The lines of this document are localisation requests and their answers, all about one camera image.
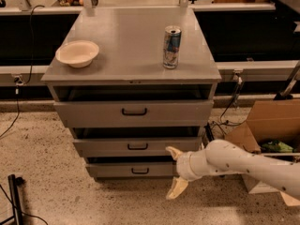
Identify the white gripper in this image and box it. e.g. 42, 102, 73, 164
166, 146, 209, 200

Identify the grey bottom drawer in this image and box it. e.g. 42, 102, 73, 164
86, 162, 176, 179

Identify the grey drawer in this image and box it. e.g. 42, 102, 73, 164
86, 162, 176, 179
73, 137, 201, 158
54, 100, 213, 128

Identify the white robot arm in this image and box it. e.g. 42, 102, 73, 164
166, 140, 300, 200

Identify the grey top drawer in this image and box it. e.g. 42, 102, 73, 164
54, 100, 213, 128

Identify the grey middle drawer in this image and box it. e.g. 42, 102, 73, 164
73, 137, 201, 158

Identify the grey drawer cabinet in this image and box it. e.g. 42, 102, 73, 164
42, 7, 220, 166

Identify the black bar on floor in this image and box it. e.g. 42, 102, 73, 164
204, 123, 215, 142

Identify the green item in box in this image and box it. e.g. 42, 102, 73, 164
262, 140, 293, 153

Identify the brown cardboard box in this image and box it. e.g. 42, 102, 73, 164
225, 99, 300, 206

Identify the blue silver drink can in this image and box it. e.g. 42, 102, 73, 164
163, 25, 182, 69

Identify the white bowl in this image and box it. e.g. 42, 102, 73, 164
55, 40, 99, 68

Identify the black stand lower left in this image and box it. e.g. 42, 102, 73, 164
0, 174, 24, 225

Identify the black cables right floor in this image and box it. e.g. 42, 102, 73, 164
208, 75, 251, 133

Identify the black cable left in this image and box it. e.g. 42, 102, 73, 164
0, 5, 47, 140

